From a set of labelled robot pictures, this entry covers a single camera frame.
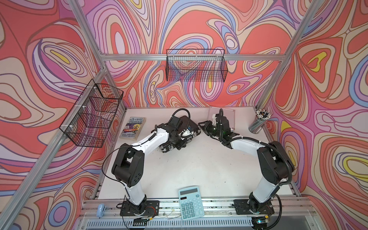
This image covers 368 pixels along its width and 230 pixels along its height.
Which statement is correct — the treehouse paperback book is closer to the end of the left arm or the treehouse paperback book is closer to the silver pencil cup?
the end of the left arm

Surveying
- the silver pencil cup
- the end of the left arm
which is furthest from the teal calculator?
the silver pencil cup

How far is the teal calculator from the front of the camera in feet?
2.36

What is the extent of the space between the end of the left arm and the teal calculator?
24cm

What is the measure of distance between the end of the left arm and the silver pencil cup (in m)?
0.54

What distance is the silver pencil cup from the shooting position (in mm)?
928

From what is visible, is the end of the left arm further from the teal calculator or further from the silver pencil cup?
the silver pencil cup

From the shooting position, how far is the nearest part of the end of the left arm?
2.17 ft

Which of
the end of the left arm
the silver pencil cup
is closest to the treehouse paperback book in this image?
the end of the left arm

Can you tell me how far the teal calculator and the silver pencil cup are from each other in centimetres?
59
